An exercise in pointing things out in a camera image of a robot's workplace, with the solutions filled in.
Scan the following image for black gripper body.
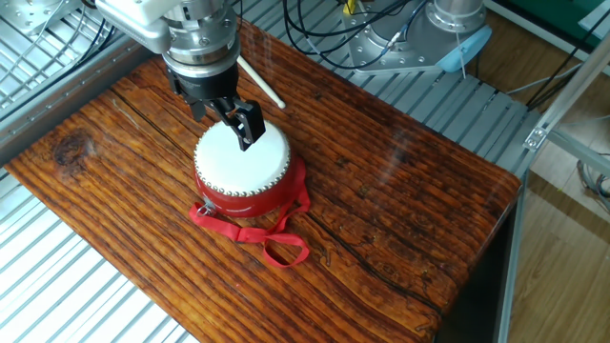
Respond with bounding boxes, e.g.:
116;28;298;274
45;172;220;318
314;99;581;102
164;61;240;102

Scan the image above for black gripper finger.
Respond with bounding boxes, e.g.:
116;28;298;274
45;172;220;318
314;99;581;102
183;93;208;123
205;96;267;152

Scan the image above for cream wooden drumstick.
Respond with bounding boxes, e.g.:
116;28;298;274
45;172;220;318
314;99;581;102
236;54;287;111

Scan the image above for red drum white head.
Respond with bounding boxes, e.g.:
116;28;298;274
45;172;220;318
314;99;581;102
193;118;307;219

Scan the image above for brown wooden bench board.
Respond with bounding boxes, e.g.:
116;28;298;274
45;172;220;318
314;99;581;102
4;18;523;343

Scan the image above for silver perforated metal plate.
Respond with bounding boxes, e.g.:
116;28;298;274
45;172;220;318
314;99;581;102
0;0;82;37

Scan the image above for dark green surface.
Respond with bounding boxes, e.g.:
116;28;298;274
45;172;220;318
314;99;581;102
504;0;610;49

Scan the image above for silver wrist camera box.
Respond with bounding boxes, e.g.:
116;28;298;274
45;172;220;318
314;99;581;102
94;0;188;55

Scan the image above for black cable bundle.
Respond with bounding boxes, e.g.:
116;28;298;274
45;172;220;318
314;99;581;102
281;0;433;71

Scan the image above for red fabric strap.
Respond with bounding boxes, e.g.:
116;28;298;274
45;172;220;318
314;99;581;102
188;156;312;269

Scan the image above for black cables on grid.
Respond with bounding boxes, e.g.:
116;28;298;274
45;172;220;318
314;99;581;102
71;18;118;71

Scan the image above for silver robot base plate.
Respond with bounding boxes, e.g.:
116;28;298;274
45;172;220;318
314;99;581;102
347;21;442;75

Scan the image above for metal wire grid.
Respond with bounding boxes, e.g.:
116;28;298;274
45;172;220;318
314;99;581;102
0;0;120;111

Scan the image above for cable with metal connector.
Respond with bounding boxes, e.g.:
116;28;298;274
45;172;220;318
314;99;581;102
385;0;430;51

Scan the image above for aluminium corner bracket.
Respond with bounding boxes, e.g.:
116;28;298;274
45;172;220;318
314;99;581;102
523;126;549;152

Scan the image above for white floor cable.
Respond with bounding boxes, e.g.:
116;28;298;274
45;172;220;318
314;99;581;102
504;61;583;96

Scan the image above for long black floor cable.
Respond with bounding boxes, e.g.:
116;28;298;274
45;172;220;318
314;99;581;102
523;9;610;111

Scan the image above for aluminium frame post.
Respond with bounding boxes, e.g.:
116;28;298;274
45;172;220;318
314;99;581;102
522;28;610;153

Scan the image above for aluminium frame crossbar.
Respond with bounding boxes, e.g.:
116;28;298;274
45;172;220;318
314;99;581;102
547;128;610;177

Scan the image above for grey cable bundle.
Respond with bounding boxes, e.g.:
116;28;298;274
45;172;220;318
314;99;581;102
575;151;610;215

